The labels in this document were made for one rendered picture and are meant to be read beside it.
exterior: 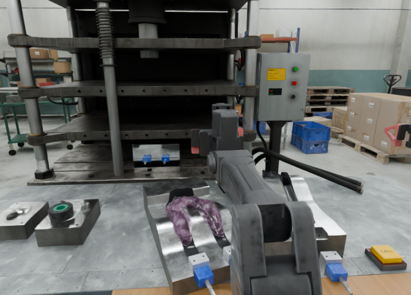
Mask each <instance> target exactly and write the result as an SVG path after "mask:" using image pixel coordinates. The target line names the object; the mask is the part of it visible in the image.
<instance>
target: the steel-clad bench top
mask: <svg viewBox="0 0 411 295"><path fill-rule="evenodd" d="M345 177H348V178H351V179H355V180H357V181H360V182H364V185H363V188H364V191H363V193H362V194H361V193H358V192H356V191H353V190H351V189H348V188H346V187H343V186H341V185H339V184H336V183H334V182H331V181H329V180H326V179H324V178H322V177H303V179H304V180H305V182H306V184H307V186H308V188H309V191H310V193H311V196H312V198H313V200H314V202H315V203H316V204H317V206H318V207H319V208H320V209H322V210H323V211H324V212H325V213H326V214H327V215H328V216H329V217H330V218H331V219H332V220H333V221H334V222H335V223H336V224H337V225H338V226H339V227H340V228H341V229H342V230H343V231H344V232H345V233H346V234H347V237H346V244H345V248H344V255H343V258H342V266H343V267H344V268H345V270H346V271H347V273H348V276H359V275H380V274H401V273H411V189H409V188H407V187H405V186H404V185H402V184H400V183H398V182H396V181H394V180H392V179H391V178H389V177H387V176H386V175H378V176H345ZM205 182H206V183H207V184H208V186H209V189H210V196H211V197H212V198H213V199H214V200H215V201H216V202H217V203H220V204H222V205H223V206H224V207H225V208H226V209H227V210H228V211H229V213H230V215H231V216H232V205H235V204H234V202H233V200H232V197H231V195H230V194H229V192H228V191H227V190H226V189H225V188H224V187H223V186H222V185H221V188H222V189H223V190H224V192H225V193H223V192H222V191H221V189H220V188H219V186H218V185H217V183H216V182H215V181H205ZM153 183H156V182H137V183H116V184H76V185H37V186H16V187H15V188H14V189H12V190H11V191H10V192H8V193H6V194H5V195H4V196H2V197H1V198H0V214H2V213H3V212H4V211H5V210H6V209H8V208H9V207H10V206H11V205H13V204H14V203H15V202H32V201H48V203H49V207H51V206H53V205H55V204H58V203H59V202H60V201H61V200H89V199H99V203H100V212H101V214H100V216H99V218H98V219H97V221H96V223H95V225H94V226H93V228H92V230H91V231H90V233H89V235H88V237H87V239H86V240H85V242H84V244H83V245H62V246H48V247H38V245H37V239H36V235H35V232H33V233H32V234H31V235H30V237H29V238H28V239H21V240H6V241H0V295H41V294H61V293H80V292H81V293H82V292H93V291H112V290H118V289H139V288H159V287H169V284H168V281H167V278H166V274H165V271H164V269H163V265H162V262H161V259H160V256H159V253H158V250H157V246H156V243H155V240H154V237H153V234H152V230H151V228H150V225H149V221H148V218H147V215H146V212H145V209H144V197H143V185H145V184H153ZM373 245H389V246H390V247H391V248H392V249H393V250H395V251H396V252H397V253H398V254H400V255H401V256H402V260H403V261H405V262H406V263H407V268H406V269H404V270H393V271H381V270H380V269H379V268H378V267H377V266H376V265H375V264H374V263H373V262H372V261H371V260H370V259H369V257H368V256H367V255H366V254H365V248H371V246H373Z"/></svg>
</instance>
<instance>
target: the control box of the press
mask: <svg viewBox="0 0 411 295"><path fill-rule="evenodd" d="M310 57H311V53H257V58H256V82H255V85H256V86H258V87H259V95H258V96H256V97H255V98H254V118H253V119H255V120H256V121H257V124H256V131H257V134H258V136H259V137H260V139H261V140H262V142H263V144H264V147H265V148H266V149H268V148H267V144H266V142H265V140H264V139H263V137H262V135H261V134H260V132H259V123H260V121H265V122H266V123H267V124H268V126H269V127H270V139H269V150H271V151H273V152H276V153H279V154H280V146H281V131H282V128H283V126H284V125H285V123H286V122H292V121H303V120H304V115H305V104H306V93H307V87H308V75H309V63H310ZM264 162H265V171H266V172H269V171H273V172H276V173H278V169H279V160H278V159H276V158H273V157H266V158H265V159H264Z"/></svg>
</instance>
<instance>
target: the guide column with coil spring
mask: <svg viewBox="0 0 411 295"><path fill-rule="evenodd" d="M97 7H109V4H108V3H106V2H98V3H97ZM99 10H109V9H98V11H99ZM100 13H108V14H109V12H98V14H100ZM98 17H110V15H99V16H98ZM98 20H110V18H99V19H98ZM99 23H111V22H110V21H100V22H99ZM100 26H111V25H110V24H101V25H99V27H100ZM100 29H111V28H100ZM101 32H111V31H100V33H101ZM101 35H111V34H100V36H101ZM100 39H112V37H101V38H100ZM101 42H112V40H101ZM112 44H113V43H101V45H112ZM109 47H113V46H102V48H109ZM107 50H113V49H102V51H107ZM106 53H113V51H112V52H102V54H106ZM105 56H114V55H113V54H109V55H102V57H105ZM103 64H114V58H103ZM103 69H104V76H105V88H106V99H107V106H108V117H109V129H110V135H111V147H112V153H113V165H114V175H115V176H121V175H123V174H124V163H123V155H122V143H121V135H120V122H119V109H118V102H117V89H116V76H115V68H114V67H103Z"/></svg>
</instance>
